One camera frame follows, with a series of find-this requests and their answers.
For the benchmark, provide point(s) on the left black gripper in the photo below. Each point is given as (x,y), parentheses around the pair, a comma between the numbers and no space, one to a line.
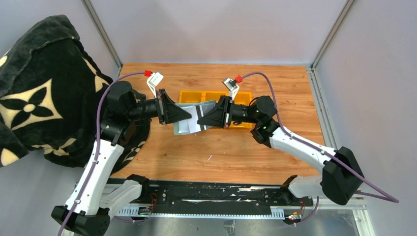
(171,112)

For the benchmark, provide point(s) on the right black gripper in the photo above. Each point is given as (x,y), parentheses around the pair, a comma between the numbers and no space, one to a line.
(221,115)

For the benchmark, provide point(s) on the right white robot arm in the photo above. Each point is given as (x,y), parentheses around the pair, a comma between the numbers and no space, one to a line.
(339,175)

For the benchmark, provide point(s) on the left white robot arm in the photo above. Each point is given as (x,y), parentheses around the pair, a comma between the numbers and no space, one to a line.
(87,212)

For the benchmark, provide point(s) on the yellow three-compartment bin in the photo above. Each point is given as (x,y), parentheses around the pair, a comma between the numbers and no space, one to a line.
(198,103)

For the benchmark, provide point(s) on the black floral blanket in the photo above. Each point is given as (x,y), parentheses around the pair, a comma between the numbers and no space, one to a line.
(50,89)

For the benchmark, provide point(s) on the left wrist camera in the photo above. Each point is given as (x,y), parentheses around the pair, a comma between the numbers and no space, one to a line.
(153,80)

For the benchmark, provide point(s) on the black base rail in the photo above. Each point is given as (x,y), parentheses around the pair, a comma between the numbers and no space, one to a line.
(193,199)

